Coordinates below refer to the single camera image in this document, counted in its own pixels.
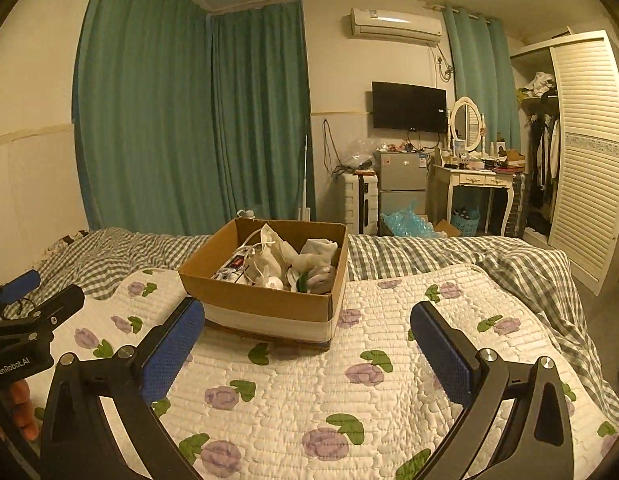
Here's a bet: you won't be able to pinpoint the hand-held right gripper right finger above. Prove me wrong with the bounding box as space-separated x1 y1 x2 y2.
409 300 576 480

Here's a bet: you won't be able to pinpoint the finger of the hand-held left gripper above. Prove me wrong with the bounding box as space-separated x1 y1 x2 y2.
0 269 42 307
4 284 86 335

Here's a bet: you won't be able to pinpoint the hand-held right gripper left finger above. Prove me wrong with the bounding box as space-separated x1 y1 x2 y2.
39 296 206 480

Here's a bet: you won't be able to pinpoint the brown cardboard box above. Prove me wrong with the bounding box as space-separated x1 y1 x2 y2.
178 217 349 345

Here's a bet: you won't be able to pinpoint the person's left hand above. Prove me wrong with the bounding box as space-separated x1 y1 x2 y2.
2 377 41 442

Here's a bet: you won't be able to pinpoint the brown patterned pillow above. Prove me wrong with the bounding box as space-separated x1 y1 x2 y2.
53 230 91 247

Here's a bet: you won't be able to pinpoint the small cardboard box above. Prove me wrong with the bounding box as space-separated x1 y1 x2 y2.
431 218 463 239

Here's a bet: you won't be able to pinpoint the white floral quilt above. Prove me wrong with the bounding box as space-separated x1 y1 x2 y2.
19 262 619 480

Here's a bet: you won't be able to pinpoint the blue basket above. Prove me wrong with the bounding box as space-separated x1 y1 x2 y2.
450 207 481 236

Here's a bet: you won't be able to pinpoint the blue plastic bag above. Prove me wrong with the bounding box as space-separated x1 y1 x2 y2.
381 200 443 239

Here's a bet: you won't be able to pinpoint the grey striped suitcase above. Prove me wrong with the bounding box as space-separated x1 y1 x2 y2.
506 172 531 237

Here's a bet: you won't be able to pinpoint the white suitcase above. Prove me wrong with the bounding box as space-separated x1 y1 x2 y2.
341 172 381 235

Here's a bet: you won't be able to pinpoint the white dressing table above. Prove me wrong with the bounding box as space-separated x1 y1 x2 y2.
432 159 528 235

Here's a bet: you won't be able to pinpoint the silver mini fridge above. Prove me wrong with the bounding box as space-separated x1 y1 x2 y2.
376 151 429 234

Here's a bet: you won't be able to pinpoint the clear plastic bag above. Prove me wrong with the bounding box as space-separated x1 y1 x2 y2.
343 139 378 172

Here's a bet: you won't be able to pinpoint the hanging dark clothes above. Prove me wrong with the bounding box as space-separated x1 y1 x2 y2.
526 112 561 212

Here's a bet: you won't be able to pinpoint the white pole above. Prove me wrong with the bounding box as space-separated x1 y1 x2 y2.
300 132 313 222

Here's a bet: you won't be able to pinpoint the white oval vanity mirror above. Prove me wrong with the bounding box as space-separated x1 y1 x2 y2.
447 96 487 155

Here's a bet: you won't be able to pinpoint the white louvered wardrobe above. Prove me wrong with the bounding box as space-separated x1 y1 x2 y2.
509 30 619 297

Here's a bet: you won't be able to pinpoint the narrow teal curtain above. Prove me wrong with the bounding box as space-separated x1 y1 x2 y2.
442 4 521 152

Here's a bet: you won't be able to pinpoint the pile of clothes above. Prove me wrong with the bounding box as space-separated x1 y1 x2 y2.
517 71 558 102

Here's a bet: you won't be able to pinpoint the white air conditioner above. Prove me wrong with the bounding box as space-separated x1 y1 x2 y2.
349 7 444 47

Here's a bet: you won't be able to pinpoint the black wall cable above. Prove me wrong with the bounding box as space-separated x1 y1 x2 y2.
321 119 351 182

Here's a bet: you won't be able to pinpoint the black wall television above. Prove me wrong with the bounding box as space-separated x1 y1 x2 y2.
372 81 449 134

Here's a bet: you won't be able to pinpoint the wall socket with cables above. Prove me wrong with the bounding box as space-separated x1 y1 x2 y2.
433 44 456 82

